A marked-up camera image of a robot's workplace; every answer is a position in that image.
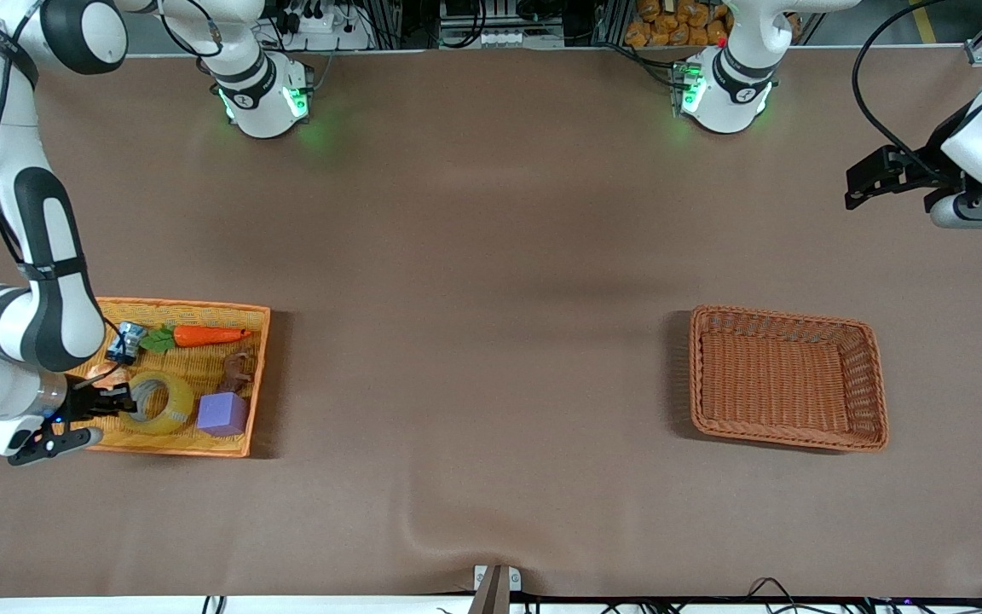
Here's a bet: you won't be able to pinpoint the yellow clear tape roll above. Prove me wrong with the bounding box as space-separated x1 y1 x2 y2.
120 369 196 437

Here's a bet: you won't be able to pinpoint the small blue silver can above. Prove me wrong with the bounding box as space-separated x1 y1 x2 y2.
106 321 149 366

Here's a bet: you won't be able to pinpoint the orange wicker tray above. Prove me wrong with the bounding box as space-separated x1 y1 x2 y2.
33 296 272 459

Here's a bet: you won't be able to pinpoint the purple cube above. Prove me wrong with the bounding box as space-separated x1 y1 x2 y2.
196 392 249 438

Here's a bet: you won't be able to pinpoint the orange toy carrot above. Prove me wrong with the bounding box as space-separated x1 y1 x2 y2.
140 324 253 355

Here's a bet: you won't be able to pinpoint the brown toy animal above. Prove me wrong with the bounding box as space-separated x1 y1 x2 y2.
220 345 257 396

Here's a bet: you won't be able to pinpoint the brown wicker basket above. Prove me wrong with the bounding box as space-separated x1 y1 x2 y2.
689 305 890 453

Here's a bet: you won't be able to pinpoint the crate of orange items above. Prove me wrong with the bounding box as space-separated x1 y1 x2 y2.
625 0 800 49

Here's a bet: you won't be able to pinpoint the white power strip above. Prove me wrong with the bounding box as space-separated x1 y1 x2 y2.
280 4 374 52

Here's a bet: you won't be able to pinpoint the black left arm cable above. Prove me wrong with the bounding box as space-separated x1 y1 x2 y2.
851 0 969 184

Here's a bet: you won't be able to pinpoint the metal table edge bracket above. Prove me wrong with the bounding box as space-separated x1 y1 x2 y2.
467 564 523 614

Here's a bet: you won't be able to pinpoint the black cables at table edge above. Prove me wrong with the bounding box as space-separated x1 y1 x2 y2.
602 577 982 614

